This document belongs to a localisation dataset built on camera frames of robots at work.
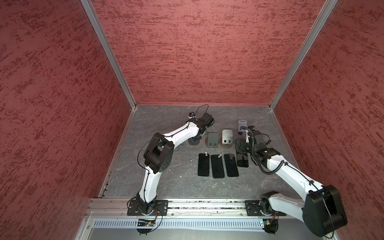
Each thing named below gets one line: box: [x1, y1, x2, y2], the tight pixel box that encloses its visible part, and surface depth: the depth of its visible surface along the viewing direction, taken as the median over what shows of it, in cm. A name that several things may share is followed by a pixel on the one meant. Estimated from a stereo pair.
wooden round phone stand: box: [205, 132, 220, 149], surface depth 97 cm
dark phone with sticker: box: [197, 151, 210, 177], surface depth 91 cm
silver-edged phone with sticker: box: [210, 154, 225, 179], surface depth 91 cm
